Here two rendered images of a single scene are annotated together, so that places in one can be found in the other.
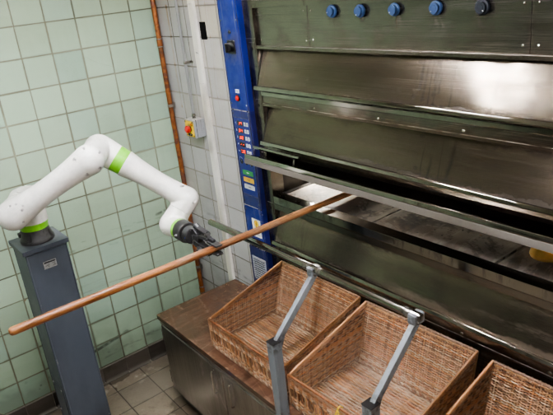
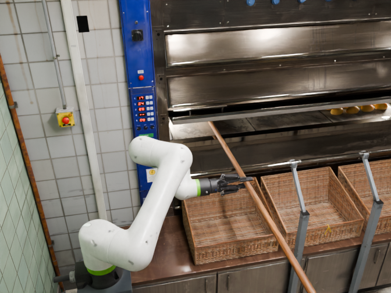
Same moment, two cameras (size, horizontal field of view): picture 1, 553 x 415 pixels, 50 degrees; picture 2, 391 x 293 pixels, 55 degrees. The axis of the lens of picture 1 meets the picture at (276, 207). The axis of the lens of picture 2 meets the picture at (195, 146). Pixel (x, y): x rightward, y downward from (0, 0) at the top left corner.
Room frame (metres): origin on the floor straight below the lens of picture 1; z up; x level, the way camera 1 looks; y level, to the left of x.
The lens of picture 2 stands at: (1.69, 1.90, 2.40)
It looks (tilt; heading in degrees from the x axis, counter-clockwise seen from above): 30 degrees down; 295
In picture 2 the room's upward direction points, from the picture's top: 1 degrees counter-clockwise
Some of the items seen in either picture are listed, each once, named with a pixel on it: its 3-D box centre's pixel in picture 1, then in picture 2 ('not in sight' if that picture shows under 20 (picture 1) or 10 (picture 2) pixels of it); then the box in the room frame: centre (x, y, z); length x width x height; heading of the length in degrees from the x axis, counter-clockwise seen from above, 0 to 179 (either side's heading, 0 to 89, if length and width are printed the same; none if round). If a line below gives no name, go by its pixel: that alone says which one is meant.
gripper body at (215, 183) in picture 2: (194, 236); (217, 185); (2.28, 0.36, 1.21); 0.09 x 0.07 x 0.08; 37
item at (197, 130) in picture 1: (195, 127); (66, 117); (3.21, 0.40, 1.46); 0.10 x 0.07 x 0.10; 36
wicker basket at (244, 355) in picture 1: (283, 322); (227, 217); (2.33, 0.03, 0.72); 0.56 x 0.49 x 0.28; 37
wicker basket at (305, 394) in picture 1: (379, 379); (308, 205); (1.86, -0.32, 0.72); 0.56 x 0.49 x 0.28; 38
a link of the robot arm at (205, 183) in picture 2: (186, 230); (203, 186); (2.34, 0.40, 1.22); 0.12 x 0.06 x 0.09; 127
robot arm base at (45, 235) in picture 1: (32, 230); (88, 271); (2.52, 1.12, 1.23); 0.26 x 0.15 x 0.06; 37
